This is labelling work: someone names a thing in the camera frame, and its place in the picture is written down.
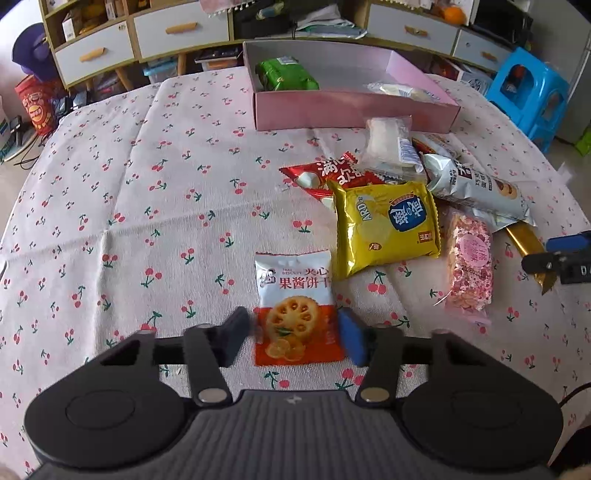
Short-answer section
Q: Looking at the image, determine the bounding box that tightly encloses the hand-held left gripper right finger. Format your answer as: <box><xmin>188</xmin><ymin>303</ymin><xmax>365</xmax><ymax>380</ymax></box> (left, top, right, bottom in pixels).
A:
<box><xmin>337</xmin><ymin>308</ymin><xmax>497</xmax><ymax>403</ymax></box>

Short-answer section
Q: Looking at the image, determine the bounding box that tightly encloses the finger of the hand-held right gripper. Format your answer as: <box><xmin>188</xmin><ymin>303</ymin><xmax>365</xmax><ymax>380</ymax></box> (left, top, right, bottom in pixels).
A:
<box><xmin>521</xmin><ymin>251</ymin><xmax>563</xmax><ymax>280</ymax></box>
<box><xmin>546</xmin><ymin>234</ymin><xmax>591</xmax><ymax>254</ymax></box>

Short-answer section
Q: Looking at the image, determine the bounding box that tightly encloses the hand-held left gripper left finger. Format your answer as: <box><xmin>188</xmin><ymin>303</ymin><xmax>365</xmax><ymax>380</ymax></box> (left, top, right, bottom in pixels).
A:
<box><xmin>85</xmin><ymin>306</ymin><xmax>252</xmax><ymax>408</ymax></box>

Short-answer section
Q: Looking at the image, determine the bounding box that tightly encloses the gold foil snack packet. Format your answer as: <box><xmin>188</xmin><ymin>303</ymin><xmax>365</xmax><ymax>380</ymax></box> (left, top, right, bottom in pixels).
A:
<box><xmin>501</xmin><ymin>222</ymin><xmax>557</xmax><ymax>296</ymax></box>

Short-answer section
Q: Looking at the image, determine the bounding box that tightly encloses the pink speckled snack packet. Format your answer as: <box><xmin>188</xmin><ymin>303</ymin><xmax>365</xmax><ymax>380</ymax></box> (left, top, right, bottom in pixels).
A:
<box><xmin>434</xmin><ymin>208</ymin><xmax>495</xmax><ymax>326</ymax></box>

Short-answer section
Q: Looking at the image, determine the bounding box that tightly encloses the orange white biscuit packet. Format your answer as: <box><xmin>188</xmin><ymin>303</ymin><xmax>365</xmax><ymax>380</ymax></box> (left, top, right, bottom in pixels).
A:
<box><xmin>254</xmin><ymin>249</ymin><xmax>347</xmax><ymax>367</ymax></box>

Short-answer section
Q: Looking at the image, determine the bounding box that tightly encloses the silver biscuit packet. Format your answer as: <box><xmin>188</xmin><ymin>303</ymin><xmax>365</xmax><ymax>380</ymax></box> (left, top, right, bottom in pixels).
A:
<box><xmin>422</xmin><ymin>152</ymin><xmax>534</xmax><ymax>232</ymax></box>

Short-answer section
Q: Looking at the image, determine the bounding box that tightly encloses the yellow chip packet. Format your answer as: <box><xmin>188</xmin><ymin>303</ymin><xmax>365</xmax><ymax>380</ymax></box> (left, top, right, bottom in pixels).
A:
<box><xmin>327</xmin><ymin>180</ymin><xmax>441</xmax><ymax>281</ymax></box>

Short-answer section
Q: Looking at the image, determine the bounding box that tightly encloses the clear white snack packet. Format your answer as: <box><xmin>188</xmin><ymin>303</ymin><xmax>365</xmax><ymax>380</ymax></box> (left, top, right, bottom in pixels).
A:
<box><xmin>368</xmin><ymin>82</ymin><xmax>445</xmax><ymax>103</ymax></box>
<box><xmin>360</xmin><ymin>116</ymin><xmax>428</xmax><ymax>178</ymax></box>

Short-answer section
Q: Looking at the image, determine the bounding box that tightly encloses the pink cardboard box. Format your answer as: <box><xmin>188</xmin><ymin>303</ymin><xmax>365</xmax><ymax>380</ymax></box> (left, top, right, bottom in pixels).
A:
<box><xmin>243</xmin><ymin>41</ymin><xmax>461</xmax><ymax>134</ymax></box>

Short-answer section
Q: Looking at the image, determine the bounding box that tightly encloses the cherry print tablecloth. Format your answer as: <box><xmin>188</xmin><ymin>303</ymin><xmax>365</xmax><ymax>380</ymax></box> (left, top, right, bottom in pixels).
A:
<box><xmin>0</xmin><ymin>69</ymin><xmax>591</xmax><ymax>480</ymax></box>

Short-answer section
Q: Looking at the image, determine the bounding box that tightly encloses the blue plastic stool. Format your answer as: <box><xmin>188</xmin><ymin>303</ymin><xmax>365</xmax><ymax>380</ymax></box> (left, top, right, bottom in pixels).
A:
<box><xmin>485</xmin><ymin>46</ymin><xmax>571</xmax><ymax>155</ymax></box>

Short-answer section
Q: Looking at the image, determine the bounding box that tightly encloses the orange fruit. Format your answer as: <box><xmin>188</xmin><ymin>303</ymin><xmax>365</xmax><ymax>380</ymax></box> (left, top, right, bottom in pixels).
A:
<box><xmin>436</xmin><ymin>2</ymin><xmax>465</xmax><ymax>26</ymax></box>

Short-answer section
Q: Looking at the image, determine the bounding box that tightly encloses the green snack packet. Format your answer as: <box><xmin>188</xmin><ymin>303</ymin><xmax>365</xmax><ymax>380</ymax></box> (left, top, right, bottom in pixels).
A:
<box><xmin>255</xmin><ymin>56</ymin><xmax>320</xmax><ymax>92</ymax></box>

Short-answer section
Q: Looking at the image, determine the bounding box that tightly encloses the clear plastic storage box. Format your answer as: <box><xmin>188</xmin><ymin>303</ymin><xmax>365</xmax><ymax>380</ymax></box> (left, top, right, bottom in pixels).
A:
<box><xmin>143</xmin><ymin>62</ymin><xmax>181</xmax><ymax>86</ymax></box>

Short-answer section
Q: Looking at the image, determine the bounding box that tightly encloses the red printed bag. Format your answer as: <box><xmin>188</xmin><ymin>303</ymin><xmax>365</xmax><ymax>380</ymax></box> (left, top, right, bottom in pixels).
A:
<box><xmin>15</xmin><ymin>74</ymin><xmax>63</xmax><ymax>137</ymax></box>

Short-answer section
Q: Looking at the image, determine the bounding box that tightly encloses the wooden cabinet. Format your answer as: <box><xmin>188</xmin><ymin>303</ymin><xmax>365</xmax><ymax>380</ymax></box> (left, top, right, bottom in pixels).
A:
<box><xmin>39</xmin><ymin>0</ymin><xmax>532</xmax><ymax>90</ymax></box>

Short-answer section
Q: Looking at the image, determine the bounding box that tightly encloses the purple hat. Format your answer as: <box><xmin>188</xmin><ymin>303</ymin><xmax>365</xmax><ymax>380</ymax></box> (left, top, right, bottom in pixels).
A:
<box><xmin>11</xmin><ymin>22</ymin><xmax>58</xmax><ymax>79</ymax></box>

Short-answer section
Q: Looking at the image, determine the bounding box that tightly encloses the black cable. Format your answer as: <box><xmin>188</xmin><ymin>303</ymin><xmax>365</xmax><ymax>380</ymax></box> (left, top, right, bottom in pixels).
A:
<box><xmin>558</xmin><ymin>382</ymin><xmax>591</xmax><ymax>408</ymax></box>

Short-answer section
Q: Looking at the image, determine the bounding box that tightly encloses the white drawer wooden handle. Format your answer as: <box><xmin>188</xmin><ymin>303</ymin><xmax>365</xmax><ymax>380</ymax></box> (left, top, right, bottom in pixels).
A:
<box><xmin>134</xmin><ymin>8</ymin><xmax>230</xmax><ymax>61</ymax></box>
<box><xmin>455</xmin><ymin>30</ymin><xmax>518</xmax><ymax>70</ymax></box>
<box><xmin>53</xmin><ymin>32</ymin><xmax>136</xmax><ymax>88</ymax></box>
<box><xmin>367</xmin><ymin>4</ymin><xmax>460</xmax><ymax>56</ymax></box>

